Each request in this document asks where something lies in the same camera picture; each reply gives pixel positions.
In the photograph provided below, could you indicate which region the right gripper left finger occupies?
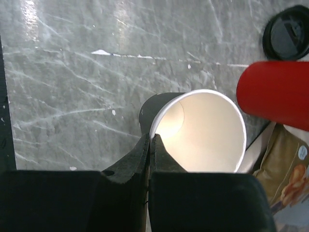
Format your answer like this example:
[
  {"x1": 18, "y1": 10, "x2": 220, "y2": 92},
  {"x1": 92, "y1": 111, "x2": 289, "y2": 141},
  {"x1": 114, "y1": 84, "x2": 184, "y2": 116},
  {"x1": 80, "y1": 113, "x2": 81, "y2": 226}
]
[{"x1": 0, "y1": 134, "x2": 150, "y2": 232}]

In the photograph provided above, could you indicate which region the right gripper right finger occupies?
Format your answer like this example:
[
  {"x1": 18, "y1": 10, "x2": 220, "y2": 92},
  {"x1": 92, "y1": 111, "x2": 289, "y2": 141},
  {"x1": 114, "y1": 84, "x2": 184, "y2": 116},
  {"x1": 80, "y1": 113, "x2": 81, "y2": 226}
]
[{"x1": 148, "y1": 135, "x2": 276, "y2": 232}]

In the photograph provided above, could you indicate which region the black paper coffee cup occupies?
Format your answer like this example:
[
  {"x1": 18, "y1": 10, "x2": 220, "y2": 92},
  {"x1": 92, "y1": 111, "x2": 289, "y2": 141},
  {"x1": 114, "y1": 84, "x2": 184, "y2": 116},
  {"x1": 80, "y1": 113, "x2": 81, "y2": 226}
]
[{"x1": 139, "y1": 89, "x2": 247, "y2": 173}]

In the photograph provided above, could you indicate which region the black coffee cup lid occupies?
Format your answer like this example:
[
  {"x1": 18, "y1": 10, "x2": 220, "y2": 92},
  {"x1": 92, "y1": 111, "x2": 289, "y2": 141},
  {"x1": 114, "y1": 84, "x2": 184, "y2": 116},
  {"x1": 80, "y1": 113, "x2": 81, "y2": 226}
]
[{"x1": 262, "y1": 5, "x2": 309, "y2": 61}]

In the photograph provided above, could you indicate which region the cream two-tier shelf rack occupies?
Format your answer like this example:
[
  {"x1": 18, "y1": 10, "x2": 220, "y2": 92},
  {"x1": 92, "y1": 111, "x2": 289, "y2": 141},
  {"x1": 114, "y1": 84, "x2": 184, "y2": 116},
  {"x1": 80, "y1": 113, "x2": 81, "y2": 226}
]
[{"x1": 238, "y1": 122, "x2": 276, "y2": 173}]

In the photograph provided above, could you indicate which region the brown snack bag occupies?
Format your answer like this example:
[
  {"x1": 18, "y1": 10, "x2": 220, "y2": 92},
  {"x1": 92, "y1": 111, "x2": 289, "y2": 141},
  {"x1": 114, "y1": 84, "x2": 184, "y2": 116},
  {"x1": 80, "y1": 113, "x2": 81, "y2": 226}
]
[{"x1": 253, "y1": 124, "x2": 309, "y2": 214}]

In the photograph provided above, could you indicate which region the red straw holder cup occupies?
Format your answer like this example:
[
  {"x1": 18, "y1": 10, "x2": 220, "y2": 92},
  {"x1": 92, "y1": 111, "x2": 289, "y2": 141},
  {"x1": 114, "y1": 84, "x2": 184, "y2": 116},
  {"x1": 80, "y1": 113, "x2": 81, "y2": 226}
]
[{"x1": 236, "y1": 61, "x2": 309, "y2": 131}]

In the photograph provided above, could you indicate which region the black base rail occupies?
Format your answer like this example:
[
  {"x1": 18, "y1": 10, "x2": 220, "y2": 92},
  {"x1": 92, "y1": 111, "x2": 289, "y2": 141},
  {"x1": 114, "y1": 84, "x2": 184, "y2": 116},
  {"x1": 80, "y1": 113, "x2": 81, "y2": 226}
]
[{"x1": 0, "y1": 44, "x2": 16, "y2": 173}]

